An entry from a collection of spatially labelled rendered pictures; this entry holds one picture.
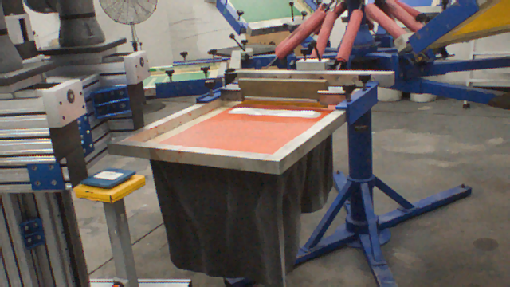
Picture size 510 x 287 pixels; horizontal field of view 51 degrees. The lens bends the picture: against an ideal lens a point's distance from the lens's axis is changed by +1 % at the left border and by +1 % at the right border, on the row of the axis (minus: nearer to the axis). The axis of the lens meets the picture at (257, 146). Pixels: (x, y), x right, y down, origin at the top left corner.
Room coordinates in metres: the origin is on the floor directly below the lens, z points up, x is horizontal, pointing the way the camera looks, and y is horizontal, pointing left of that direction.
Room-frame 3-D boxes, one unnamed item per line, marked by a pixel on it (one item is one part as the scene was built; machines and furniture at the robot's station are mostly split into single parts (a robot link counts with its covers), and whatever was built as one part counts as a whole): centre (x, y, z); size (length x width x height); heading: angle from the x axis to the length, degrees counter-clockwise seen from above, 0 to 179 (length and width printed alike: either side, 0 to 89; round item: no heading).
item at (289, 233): (1.56, -0.15, 0.74); 0.46 x 0.04 x 0.42; 149
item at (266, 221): (1.46, 0.15, 0.74); 0.45 x 0.03 x 0.43; 59
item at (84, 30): (1.82, 0.55, 1.31); 0.15 x 0.15 x 0.10
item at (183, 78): (2.63, 0.37, 1.05); 1.08 x 0.61 x 0.23; 89
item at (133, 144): (1.71, 0.00, 0.97); 0.79 x 0.58 x 0.04; 149
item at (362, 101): (1.78, -0.36, 0.98); 0.30 x 0.05 x 0.07; 149
